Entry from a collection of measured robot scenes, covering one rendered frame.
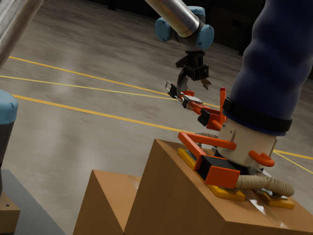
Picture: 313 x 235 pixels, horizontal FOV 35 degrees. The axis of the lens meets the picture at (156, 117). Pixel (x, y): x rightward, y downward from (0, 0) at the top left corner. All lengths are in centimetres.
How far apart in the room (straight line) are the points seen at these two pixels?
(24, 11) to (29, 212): 58
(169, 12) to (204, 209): 64
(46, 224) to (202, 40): 81
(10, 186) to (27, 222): 22
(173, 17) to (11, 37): 53
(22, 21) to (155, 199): 76
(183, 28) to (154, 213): 65
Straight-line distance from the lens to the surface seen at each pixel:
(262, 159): 157
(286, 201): 168
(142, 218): 188
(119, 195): 233
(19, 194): 163
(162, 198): 174
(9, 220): 139
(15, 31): 149
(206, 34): 179
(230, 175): 129
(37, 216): 153
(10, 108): 133
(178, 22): 171
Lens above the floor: 146
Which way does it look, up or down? 13 degrees down
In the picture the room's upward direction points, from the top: 18 degrees clockwise
